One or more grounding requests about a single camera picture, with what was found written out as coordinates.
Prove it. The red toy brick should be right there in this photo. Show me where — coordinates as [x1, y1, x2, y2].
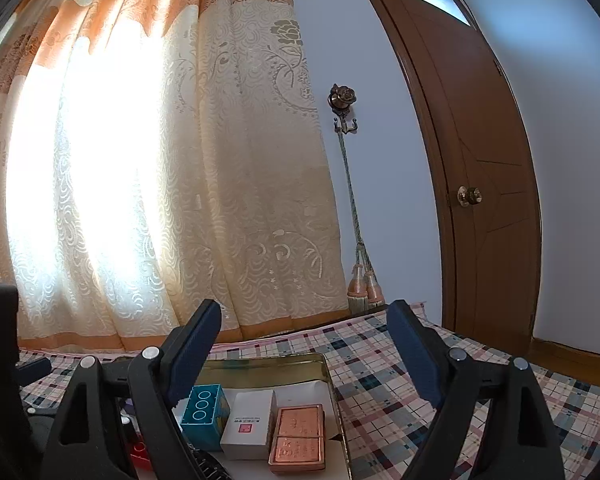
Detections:
[126, 437, 152, 471]

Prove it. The curtain tieback hook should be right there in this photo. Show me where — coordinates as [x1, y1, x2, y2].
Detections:
[327, 84, 358, 134]

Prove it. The white small box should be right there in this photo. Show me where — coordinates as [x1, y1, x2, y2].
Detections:
[221, 389, 276, 460]

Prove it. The tasselled tieback rope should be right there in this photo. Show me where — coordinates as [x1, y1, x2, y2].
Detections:
[334, 129, 386, 314]

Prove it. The blue toy brick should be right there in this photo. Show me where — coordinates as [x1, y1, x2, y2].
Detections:
[181, 384, 230, 452]

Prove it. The cream lace curtain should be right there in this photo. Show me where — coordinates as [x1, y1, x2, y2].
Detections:
[0, 0, 349, 351]

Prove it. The gold tin tray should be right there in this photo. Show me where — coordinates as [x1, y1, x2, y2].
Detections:
[197, 353, 351, 479]

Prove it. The brass door knob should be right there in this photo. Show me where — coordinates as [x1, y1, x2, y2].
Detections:
[456, 185, 483, 208]

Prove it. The brown wooden door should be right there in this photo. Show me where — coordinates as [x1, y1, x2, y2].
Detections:
[370, 0, 541, 356]

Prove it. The copper embossed box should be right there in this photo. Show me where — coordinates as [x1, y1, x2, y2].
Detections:
[268, 404, 326, 474]

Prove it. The plaid bed sheet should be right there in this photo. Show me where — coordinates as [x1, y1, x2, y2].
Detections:
[17, 301, 600, 480]

